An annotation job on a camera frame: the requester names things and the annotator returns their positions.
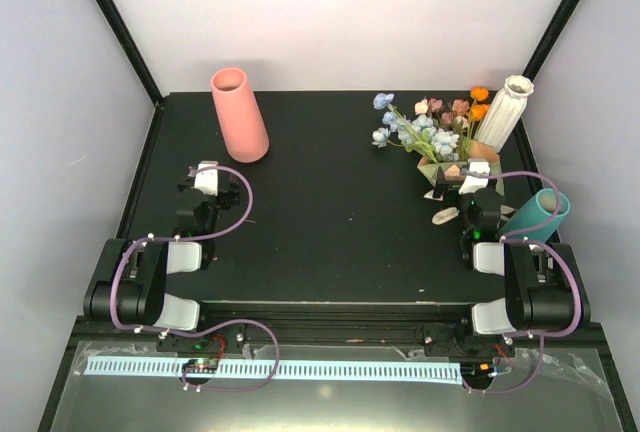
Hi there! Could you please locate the black frame post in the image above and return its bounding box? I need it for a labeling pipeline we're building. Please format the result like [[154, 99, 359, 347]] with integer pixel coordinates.
[[94, 0, 164, 106], [522, 0, 581, 81]]

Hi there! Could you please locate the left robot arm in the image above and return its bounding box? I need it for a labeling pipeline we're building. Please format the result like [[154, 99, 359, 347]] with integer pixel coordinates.
[[83, 170, 241, 351]]

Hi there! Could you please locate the teal cylindrical vase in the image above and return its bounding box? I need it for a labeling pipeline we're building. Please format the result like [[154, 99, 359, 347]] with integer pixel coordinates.
[[499, 188, 571, 242]]

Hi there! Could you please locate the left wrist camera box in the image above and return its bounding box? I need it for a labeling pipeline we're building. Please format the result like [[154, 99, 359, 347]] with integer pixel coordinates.
[[193, 161, 219, 196]]

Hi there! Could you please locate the blue artificial flower bunch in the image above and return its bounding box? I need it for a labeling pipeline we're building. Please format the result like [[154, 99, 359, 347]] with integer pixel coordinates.
[[371, 93, 460, 163]]

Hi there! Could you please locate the white ribbed vase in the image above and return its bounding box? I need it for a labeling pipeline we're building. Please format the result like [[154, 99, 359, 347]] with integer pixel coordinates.
[[475, 75, 534, 153]]

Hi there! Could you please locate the green and orange wrapping paper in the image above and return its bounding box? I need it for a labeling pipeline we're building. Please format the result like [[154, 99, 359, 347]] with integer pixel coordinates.
[[417, 140, 502, 186]]

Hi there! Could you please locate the pink ceramic vase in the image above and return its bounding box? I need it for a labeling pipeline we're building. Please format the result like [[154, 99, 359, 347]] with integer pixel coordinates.
[[211, 68, 269, 163]]

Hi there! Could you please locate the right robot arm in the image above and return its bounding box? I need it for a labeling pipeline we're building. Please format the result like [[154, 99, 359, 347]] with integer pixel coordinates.
[[428, 159, 591, 355]]

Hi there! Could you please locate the pink artificial flower bunch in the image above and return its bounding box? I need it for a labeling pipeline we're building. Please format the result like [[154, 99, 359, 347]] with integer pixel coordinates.
[[412, 98, 471, 134]]

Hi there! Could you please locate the orange artificial flower bunch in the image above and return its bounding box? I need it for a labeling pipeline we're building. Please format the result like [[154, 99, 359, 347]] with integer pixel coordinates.
[[461, 87, 489, 159]]

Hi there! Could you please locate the white slotted cable duct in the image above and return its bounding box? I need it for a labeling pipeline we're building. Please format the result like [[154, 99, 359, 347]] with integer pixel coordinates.
[[84, 356, 462, 385]]

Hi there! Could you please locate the cream printed ribbon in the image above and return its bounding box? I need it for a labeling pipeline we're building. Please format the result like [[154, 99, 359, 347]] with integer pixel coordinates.
[[424, 190, 516, 226]]

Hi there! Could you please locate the right black frame post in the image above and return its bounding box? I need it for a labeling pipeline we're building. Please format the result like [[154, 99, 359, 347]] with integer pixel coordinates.
[[522, 0, 581, 81]]

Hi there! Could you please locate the left black frame post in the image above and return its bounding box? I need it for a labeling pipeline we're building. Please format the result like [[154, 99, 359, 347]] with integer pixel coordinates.
[[94, 0, 164, 106]]

